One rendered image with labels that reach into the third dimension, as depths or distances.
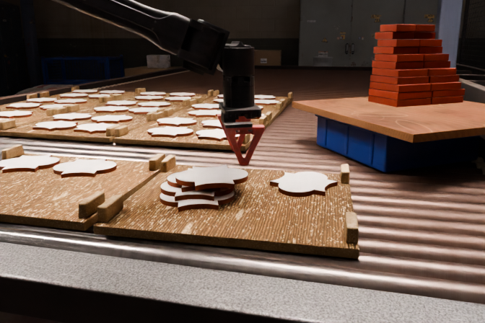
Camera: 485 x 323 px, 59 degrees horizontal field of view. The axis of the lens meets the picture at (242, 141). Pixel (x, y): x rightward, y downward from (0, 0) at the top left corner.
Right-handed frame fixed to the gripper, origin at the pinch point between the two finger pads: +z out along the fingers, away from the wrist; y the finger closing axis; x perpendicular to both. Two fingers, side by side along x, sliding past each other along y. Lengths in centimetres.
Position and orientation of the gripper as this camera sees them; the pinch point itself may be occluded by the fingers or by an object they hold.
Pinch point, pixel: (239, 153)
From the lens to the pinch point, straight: 79.9
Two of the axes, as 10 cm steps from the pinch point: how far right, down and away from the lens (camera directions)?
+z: 0.1, 9.7, 2.4
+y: 1.6, 2.4, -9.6
